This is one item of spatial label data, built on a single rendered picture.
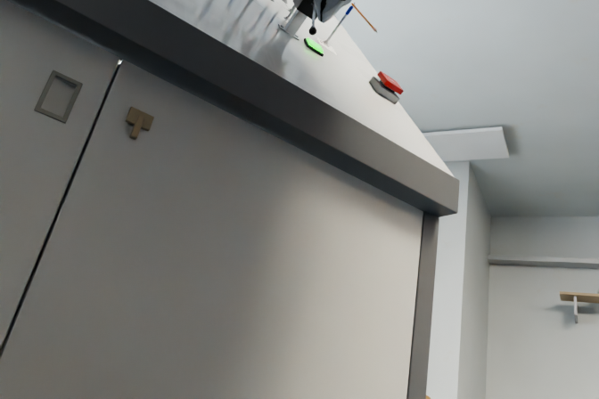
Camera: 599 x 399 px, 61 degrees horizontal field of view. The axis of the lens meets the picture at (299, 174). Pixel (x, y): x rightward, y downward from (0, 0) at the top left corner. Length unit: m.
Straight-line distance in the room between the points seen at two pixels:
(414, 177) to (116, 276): 0.48
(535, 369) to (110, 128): 6.94
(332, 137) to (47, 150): 0.38
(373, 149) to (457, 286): 5.07
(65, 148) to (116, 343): 0.22
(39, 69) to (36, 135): 0.08
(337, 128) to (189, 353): 0.37
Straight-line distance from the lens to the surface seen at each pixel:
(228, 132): 0.70
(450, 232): 6.03
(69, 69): 0.65
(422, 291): 0.87
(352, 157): 0.76
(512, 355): 7.36
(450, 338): 5.72
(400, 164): 0.83
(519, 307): 7.47
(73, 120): 0.63
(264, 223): 0.69
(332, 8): 0.89
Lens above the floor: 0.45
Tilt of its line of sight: 24 degrees up
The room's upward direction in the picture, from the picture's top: 12 degrees clockwise
